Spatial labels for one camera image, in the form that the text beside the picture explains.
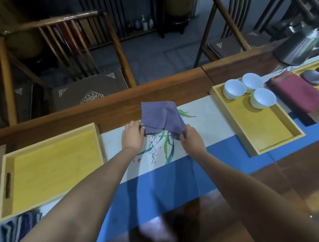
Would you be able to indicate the dark grey lidded bowl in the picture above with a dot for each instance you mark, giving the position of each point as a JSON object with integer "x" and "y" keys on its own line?
{"x": 311, "y": 76}

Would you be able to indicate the person's left forearm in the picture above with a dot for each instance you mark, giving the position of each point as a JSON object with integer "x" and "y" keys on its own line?
{"x": 82, "y": 199}

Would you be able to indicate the wooden chair with spindle back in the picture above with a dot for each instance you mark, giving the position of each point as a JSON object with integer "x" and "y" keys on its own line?
{"x": 62, "y": 54}

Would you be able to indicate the purple microfiber cloth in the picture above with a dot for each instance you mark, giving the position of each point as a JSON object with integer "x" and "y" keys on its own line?
{"x": 162, "y": 117}

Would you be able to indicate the large yellow ceramic jar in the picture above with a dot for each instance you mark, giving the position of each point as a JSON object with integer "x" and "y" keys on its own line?
{"x": 179, "y": 7}

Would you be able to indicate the person's left hand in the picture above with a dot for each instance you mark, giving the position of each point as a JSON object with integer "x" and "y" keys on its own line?
{"x": 133, "y": 136}

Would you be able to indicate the white porcelain tea cup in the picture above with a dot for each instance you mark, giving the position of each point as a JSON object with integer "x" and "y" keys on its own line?
{"x": 252, "y": 81}
{"x": 233, "y": 89}
{"x": 263, "y": 98}

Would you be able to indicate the person's left fingers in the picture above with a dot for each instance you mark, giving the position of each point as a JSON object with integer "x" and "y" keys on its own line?
{"x": 141, "y": 127}

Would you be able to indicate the stainless steel kettle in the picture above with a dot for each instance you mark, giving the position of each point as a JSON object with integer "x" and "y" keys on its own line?
{"x": 296, "y": 46}

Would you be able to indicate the person's right hand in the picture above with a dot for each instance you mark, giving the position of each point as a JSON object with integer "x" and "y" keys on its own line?
{"x": 193, "y": 142}

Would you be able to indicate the person's right forearm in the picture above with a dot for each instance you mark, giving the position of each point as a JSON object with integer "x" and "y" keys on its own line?
{"x": 251, "y": 197}

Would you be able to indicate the low wooden shelf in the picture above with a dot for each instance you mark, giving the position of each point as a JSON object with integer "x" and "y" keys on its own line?
{"x": 119, "y": 27}

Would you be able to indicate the person's right fingers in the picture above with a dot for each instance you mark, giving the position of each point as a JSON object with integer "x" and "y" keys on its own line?
{"x": 183, "y": 132}

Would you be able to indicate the brown patterned seat cushion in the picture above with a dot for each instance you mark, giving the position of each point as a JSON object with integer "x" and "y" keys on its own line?
{"x": 89, "y": 89}
{"x": 231, "y": 46}

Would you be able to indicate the dark red folded towel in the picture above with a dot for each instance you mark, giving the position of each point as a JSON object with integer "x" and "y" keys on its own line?
{"x": 294, "y": 91}

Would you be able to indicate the empty yellow wooden tray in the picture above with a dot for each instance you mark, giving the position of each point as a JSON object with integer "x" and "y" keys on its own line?
{"x": 47, "y": 169}

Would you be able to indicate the small white ceramic bottle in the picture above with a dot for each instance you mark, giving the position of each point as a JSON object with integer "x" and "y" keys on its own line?
{"x": 144, "y": 23}
{"x": 150, "y": 23}

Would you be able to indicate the white and blue floral table runner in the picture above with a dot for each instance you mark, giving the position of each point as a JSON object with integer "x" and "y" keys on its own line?
{"x": 174, "y": 162}

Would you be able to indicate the yellow wooden tray with cups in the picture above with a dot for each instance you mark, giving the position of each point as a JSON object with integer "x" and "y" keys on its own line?
{"x": 259, "y": 122}

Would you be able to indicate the wooden chair with dark frame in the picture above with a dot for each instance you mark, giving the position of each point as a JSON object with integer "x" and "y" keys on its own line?
{"x": 224, "y": 30}

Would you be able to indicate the striped blue white cloth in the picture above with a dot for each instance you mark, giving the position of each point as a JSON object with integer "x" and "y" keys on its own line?
{"x": 20, "y": 226}

